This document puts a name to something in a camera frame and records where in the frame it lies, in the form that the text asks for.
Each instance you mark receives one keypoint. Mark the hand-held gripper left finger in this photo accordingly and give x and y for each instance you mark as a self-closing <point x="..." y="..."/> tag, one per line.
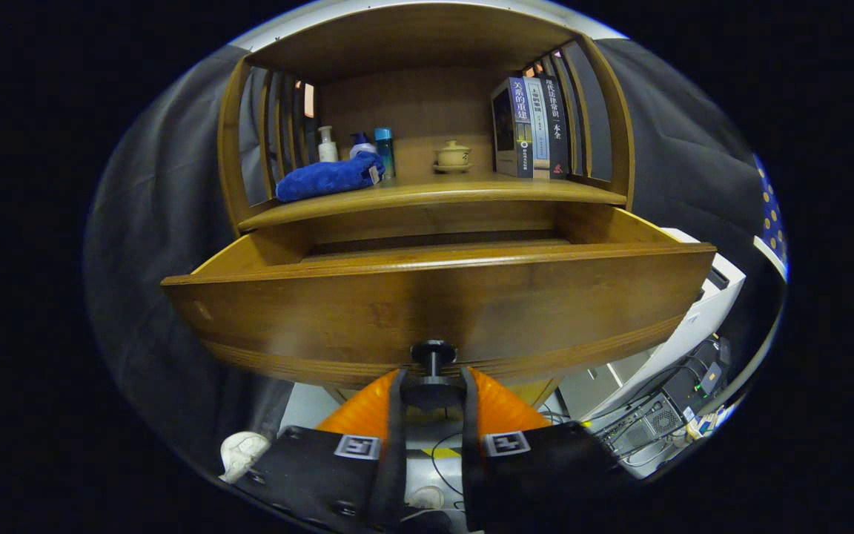
<point x="323" y="475"/>

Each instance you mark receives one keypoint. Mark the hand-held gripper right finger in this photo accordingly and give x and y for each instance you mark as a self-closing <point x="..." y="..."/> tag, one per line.
<point x="545" y="475"/>

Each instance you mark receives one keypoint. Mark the wooden drawer with black knob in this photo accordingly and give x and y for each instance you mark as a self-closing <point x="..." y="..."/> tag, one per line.
<point x="434" y="304"/>

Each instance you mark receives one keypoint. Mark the wooden countertop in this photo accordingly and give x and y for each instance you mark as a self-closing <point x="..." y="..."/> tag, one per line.
<point x="457" y="190"/>

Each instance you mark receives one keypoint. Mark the wooden cabinet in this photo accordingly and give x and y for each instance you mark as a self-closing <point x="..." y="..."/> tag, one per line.
<point x="412" y="37"/>

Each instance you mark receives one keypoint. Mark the white rounded object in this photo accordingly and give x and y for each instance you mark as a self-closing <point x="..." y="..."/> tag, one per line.
<point x="243" y="452"/>

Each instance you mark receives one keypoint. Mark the black computer tower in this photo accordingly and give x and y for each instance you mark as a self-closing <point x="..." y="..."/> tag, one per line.
<point x="664" y="415"/>

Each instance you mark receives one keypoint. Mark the white side table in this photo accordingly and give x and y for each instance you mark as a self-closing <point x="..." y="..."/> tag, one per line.
<point x="701" y="319"/>

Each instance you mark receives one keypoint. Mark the blue towel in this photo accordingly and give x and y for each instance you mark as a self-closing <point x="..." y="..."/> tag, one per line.
<point x="323" y="180"/>

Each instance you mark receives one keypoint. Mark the beige saucer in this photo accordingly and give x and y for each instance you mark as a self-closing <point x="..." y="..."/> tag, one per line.
<point x="453" y="169"/>

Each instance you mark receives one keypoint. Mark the white pump bottle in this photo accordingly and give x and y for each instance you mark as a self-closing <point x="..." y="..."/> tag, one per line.
<point x="328" y="148"/>

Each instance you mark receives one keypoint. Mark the teal bottle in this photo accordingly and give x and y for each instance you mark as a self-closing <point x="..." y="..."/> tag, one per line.
<point x="385" y="152"/>

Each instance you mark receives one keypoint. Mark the white bottle with blue cap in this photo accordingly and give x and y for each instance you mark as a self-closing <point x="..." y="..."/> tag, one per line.
<point x="362" y="147"/>

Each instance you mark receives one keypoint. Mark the beige lidded tea cup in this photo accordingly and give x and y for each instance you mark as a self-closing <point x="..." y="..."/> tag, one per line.
<point x="454" y="154"/>

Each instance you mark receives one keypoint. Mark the blue dotted gift bag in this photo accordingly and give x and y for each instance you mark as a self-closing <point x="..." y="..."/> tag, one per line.
<point x="772" y="208"/>

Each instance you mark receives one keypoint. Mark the book with blue spine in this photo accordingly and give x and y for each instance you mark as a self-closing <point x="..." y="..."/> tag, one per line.
<point x="505" y="126"/>

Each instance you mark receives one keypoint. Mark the white wall shelf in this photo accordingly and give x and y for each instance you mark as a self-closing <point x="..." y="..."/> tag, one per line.
<point x="772" y="258"/>

